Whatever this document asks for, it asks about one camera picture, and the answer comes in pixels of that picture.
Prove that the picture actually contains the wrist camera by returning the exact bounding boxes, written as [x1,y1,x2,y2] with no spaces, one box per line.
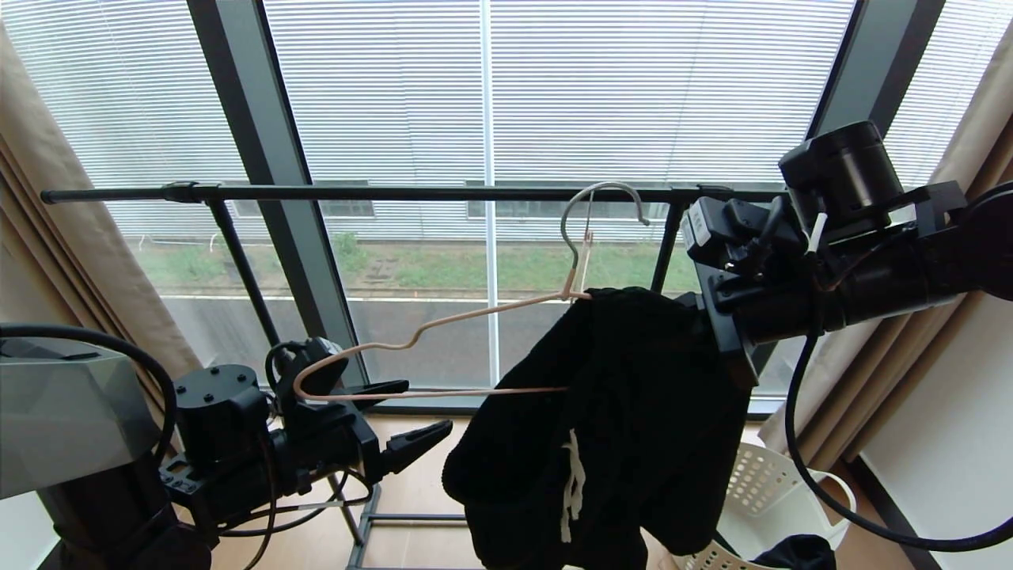
[681,196,808,274]
[265,336,351,412]

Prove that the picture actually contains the beige curtain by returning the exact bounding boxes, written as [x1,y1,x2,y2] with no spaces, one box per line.
[758,24,1013,476]
[0,24,203,381]

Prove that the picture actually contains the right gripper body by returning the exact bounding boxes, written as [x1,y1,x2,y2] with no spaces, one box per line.
[696,245,962,389]

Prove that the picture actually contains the pink clothes hanger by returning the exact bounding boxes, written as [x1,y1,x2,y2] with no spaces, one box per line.
[293,182,651,401]
[571,188,596,298]

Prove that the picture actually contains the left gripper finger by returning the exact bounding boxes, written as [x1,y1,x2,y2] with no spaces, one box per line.
[348,380,410,409]
[378,420,453,481]

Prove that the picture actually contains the white laundry basket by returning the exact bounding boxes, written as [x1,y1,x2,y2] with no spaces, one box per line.
[673,442,857,570]

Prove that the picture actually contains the black clothes rack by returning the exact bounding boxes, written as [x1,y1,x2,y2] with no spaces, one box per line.
[40,182,784,570]

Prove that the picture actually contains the window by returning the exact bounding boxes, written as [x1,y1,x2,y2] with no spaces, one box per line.
[0,0,1013,416]

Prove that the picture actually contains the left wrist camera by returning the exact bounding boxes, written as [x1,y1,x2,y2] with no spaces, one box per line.
[265,336,351,412]

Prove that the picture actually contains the black shorts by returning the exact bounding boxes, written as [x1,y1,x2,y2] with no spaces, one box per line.
[442,287,753,570]

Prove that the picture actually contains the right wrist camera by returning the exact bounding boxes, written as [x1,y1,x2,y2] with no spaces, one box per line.
[681,196,808,274]

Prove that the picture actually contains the black garment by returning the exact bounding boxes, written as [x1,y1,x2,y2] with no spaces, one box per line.
[752,534,838,570]

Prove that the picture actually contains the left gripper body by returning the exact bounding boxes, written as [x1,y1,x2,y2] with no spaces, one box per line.
[273,404,382,496]

